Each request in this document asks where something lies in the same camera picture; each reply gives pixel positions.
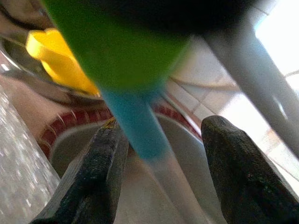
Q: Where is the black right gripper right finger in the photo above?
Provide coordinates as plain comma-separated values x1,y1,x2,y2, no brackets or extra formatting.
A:
200,115,299,224

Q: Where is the grey handled utensil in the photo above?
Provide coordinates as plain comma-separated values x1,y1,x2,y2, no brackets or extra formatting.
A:
200,0,299,154

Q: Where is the yellow plastic juicer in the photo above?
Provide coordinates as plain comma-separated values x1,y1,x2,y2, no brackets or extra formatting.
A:
25,28,101,96

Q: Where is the steel kitchen sink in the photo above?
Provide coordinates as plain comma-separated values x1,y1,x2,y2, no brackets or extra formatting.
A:
49,112,225,224

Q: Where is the green blue handled utensil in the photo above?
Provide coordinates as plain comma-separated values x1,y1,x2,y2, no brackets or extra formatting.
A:
42,0,194,161

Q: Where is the clear bubble wrap sheet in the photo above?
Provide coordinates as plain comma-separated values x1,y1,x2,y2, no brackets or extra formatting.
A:
0,86,61,224

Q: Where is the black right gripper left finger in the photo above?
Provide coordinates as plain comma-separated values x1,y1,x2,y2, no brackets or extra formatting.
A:
30,119,130,224

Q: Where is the round steel bowl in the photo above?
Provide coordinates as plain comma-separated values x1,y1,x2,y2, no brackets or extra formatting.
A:
0,30,106,105

